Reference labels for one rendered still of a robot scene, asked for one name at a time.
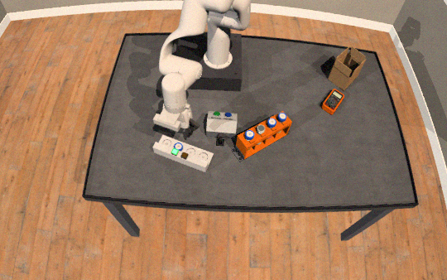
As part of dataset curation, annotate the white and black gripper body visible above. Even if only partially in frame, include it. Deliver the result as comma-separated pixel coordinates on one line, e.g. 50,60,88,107
162,104,193,128

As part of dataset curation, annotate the orange multimeter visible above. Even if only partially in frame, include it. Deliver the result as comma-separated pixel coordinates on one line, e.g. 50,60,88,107
321,89,344,115

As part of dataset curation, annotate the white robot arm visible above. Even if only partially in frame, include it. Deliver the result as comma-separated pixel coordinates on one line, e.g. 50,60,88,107
153,0,251,132

